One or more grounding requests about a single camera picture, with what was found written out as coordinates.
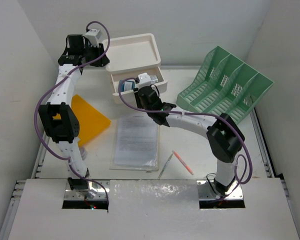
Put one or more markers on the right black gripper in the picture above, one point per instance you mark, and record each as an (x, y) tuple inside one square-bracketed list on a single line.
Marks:
[(139, 99)]

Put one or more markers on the clear document sleeve with papers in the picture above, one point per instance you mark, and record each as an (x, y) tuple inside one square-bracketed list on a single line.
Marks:
[(136, 145)]

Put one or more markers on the white foam board cover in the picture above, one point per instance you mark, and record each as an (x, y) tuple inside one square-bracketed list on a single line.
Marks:
[(153, 210)]

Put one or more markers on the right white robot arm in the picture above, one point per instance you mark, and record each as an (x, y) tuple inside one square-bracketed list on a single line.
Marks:
[(223, 134)]

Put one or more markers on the yellow plastic folder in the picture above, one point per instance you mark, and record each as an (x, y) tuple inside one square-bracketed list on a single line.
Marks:
[(91, 122)]

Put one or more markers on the white drawer cabinet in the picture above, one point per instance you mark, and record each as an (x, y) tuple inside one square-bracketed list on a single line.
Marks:
[(131, 53)]

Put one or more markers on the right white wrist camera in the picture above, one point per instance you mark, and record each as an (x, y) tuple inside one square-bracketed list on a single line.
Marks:
[(143, 80)]

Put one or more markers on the green file organizer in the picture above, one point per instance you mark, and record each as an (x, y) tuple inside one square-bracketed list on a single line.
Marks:
[(224, 84)]

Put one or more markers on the blue-white round tin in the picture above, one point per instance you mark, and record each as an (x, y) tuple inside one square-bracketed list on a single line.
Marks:
[(127, 85), (154, 79)]

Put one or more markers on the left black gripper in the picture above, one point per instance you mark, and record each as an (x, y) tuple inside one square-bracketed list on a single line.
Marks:
[(103, 61)]

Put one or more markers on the orange pen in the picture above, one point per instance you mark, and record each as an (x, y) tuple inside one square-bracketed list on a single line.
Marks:
[(183, 163)]

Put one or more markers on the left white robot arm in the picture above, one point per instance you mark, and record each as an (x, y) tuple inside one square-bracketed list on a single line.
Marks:
[(57, 117)]

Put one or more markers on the green-grey pen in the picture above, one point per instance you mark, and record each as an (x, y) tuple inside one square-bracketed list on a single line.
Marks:
[(165, 166)]

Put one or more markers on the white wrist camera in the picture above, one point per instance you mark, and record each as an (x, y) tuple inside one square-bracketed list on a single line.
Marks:
[(143, 80), (93, 36)]

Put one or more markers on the white drawer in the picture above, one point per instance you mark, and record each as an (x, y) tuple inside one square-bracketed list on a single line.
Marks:
[(161, 83)]

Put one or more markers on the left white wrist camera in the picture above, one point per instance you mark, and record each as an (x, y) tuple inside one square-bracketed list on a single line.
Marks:
[(93, 36)]

